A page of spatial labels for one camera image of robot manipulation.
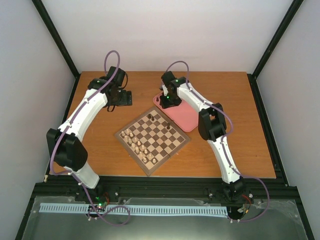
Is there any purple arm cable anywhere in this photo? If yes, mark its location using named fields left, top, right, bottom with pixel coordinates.
left=49, top=50, right=131, bottom=227
left=166, top=60, right=271, bottom=223

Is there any light blue cable duct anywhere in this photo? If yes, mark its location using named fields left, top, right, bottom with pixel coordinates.
left=38, top=203, right=228, bottom=218

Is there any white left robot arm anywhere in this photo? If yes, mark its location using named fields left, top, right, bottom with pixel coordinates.
left=46, top=66, right=132, bottom=202

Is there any pink tray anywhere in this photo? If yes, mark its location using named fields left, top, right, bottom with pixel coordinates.
left=153, top=93, right=198, bottom=133

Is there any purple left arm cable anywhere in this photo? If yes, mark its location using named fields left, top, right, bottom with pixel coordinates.
left=49, top=50, right=131, bottom=227

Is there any black aluminium frame rail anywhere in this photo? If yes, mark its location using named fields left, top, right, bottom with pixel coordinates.
left=32, top=174, right=298, bottom=203

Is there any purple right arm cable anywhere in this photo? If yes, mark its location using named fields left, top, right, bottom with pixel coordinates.
left=166, top=60, right=271, bottom=223

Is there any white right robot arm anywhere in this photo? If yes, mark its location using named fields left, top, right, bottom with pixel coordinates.
left=159, top=71, right=245, bottom=203

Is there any wooden chessboard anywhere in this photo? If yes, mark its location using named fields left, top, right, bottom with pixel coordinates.
left=114, top=106, right=190, bottom=176

